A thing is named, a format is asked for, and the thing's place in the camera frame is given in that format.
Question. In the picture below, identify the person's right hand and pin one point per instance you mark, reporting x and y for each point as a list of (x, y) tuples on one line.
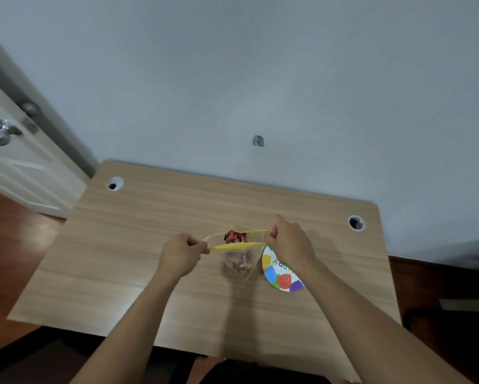
[(289, 243)]

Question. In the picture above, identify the person's left hand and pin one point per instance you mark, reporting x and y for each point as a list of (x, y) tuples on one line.
[(179, 256)]

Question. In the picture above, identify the person's right thumb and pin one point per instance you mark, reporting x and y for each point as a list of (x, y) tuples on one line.
[(270, 237)]

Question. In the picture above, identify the person's left thumb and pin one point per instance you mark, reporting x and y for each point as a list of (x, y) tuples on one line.
[(202, 248)]

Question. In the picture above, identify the clear yellow-zip plastic bag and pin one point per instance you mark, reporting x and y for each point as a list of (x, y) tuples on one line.
[(239, 251)]

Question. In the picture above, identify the person's right forearm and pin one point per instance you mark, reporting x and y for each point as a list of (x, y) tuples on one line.
[(367, 327)]

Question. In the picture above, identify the person's left forearm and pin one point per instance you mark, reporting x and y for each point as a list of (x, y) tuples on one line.
[(123, 335)]

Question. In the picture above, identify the red wrapped candies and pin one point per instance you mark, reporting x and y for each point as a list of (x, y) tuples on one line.
[(236, 245)]

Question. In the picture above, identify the colourful dotted paper plate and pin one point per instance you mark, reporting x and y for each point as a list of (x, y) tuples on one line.
[(281, 275)]

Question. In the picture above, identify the wooden desk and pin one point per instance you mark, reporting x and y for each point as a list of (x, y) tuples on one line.
[(143, 255)]

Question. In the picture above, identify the white panelled door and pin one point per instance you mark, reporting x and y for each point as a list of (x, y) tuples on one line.
[(19, 155)]

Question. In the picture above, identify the silver door knob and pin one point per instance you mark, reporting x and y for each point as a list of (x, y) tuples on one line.
[(0, 132)]

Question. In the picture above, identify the grey wall fitting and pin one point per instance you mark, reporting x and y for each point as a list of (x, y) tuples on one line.
[(258, 141)]

